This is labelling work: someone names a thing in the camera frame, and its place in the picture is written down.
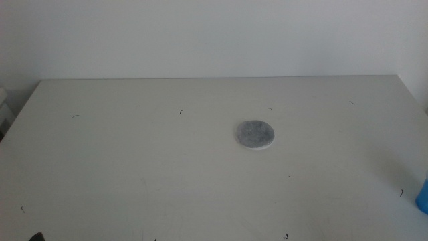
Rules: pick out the blue plastic cup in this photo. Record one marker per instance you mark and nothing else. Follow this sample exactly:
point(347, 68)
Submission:
point(423, 200)

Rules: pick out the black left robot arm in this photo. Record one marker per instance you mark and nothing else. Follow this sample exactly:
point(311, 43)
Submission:
point(37, 237)

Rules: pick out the round grey cup mat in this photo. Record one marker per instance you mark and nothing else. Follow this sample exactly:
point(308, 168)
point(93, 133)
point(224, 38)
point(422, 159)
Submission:
point(254, 134)

